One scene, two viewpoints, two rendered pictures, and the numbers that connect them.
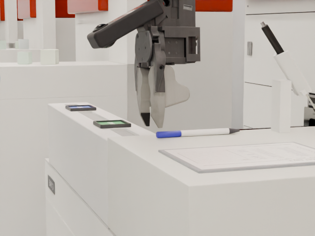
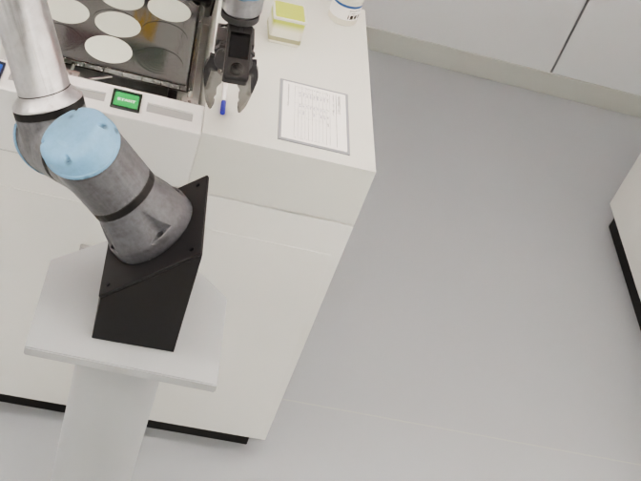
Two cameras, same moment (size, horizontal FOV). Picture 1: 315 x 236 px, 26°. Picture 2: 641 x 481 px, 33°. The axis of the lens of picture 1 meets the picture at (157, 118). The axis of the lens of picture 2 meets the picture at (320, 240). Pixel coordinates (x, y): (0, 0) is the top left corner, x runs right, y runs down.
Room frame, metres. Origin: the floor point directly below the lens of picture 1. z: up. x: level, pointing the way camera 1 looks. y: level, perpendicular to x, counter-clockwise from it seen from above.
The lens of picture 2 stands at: (0.64, 1.70, 2.20)
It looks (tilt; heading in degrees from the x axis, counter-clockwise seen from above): 40 degrees down; 274
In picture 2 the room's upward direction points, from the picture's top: 21 degrees clockwise
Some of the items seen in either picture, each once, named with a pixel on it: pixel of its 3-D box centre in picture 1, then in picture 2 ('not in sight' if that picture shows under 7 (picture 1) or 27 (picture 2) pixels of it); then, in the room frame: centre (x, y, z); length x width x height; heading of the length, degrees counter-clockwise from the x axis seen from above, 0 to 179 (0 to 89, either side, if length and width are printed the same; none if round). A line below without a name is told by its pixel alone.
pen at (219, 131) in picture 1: (198, 132); (224, 93); (1.06, -0.07, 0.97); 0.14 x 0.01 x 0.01; 109
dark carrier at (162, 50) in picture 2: not in sight; (115, 23); (1.38, -0.24, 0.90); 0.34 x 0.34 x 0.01; 19
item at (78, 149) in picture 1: (95, 152); (54, 115); (1.32, 0.12, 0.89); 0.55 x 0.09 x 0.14; 19
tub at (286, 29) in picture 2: not in sight; (285, 24); (1.04, -0.36, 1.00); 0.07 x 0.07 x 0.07; 22
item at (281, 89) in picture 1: (290, 90); not in sight; (1.11, -0.22, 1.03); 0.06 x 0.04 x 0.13; 109
